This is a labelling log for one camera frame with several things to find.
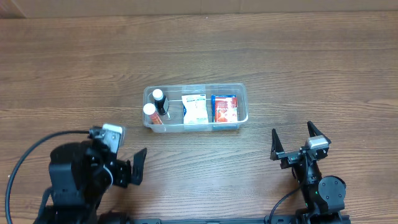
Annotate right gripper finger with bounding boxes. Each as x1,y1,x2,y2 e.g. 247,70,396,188
307,121,331,144
270,129,285,161

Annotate orange tube white cap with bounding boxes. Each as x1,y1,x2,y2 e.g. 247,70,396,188
142,103,163,125

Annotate clear plastic container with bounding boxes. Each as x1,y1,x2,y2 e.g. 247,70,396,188
143,83,249,133

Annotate black bottle white cap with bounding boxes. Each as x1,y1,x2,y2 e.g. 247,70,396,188
152,89,169,115

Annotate red medicine box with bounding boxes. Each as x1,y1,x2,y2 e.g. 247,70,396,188
214,96,239,123

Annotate white bandage box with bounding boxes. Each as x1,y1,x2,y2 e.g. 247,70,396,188
182,94,208,124

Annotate blue lozenge packet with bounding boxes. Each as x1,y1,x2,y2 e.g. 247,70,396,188
210,94,238,123

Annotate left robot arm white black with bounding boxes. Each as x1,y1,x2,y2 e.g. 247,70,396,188
35,139,147,223

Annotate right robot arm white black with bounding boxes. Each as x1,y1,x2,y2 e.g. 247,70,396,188
264,121,351,224

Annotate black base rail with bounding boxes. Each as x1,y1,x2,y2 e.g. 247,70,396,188
97,212,351,224

